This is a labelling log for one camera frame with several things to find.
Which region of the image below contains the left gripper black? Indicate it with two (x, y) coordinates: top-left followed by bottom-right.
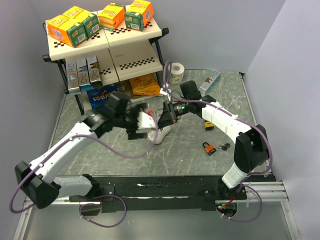
(113, 102), (147, 139)

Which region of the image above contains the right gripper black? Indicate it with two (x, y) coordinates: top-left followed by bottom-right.
(156, 98), (191, 130)

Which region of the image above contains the yellow padlock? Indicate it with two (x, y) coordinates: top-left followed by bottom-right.
(204, 121), (215, 131)

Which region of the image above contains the orange black padlock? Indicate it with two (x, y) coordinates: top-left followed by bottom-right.
(202, 142), (217, 156)

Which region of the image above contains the key ring with keys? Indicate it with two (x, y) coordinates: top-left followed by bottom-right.
(216, 141), (232, 152)

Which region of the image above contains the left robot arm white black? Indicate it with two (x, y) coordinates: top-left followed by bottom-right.
(15, 92), (157, 209)

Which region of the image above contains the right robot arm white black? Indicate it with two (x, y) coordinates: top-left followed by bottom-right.
(158, 80), (272, 199)

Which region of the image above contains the large brass padlock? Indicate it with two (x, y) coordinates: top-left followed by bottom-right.
(155, 108), (163, 117)

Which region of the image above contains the silver glitter sponge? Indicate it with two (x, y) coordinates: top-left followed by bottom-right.
(147, 125), (173, 145)

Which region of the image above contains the brown chip bag middle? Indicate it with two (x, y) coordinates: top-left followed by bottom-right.
(116, 80), (134, 99)

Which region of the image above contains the yellow honey dijon chip bag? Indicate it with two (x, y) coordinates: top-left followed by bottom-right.
(129, 73), (162, 96)

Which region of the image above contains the blue Doritos chip bag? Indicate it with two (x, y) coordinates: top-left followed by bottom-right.
(87, 84), (119, 109)

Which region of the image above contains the dark RO box right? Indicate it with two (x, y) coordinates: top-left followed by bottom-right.
(86, 55), (103, 88)

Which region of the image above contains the toilet paper roll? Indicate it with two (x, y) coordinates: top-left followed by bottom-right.
(168, 62), (185, 85)

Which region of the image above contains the blue RO box middle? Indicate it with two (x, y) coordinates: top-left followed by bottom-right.
(76, 58), (93, 92)

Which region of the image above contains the white two-tier shelf rack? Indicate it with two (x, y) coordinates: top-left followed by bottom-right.
(42, 11), (170, 117)

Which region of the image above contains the silver RO box left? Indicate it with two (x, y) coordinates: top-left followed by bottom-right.
(66, 61), (81, 95)

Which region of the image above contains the teal RO box on table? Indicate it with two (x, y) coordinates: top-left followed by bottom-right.
(199, 70), (221, 96)

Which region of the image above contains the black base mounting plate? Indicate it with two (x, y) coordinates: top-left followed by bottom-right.
(67, 175), (247, 213)

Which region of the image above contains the yellow green sponge box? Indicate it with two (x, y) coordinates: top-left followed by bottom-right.
(62, 6), (101, 38)

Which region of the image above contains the orange sponge box open window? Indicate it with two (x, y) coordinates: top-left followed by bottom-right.
(97, 2), (126, 31)

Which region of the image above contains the orange green sponge box right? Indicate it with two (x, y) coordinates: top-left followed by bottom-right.
(124, 0), (154, 32)

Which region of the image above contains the orange sponge box front left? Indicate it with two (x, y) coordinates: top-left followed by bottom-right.
(47, 14), (88, 48)

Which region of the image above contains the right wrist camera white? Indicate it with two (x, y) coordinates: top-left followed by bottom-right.
(159, 88), (172, 102)

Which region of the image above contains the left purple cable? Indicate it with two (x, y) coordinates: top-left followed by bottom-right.
(9, 112), (161, 214)

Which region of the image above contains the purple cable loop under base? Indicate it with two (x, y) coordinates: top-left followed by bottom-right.
(79, 194), (128, 228)

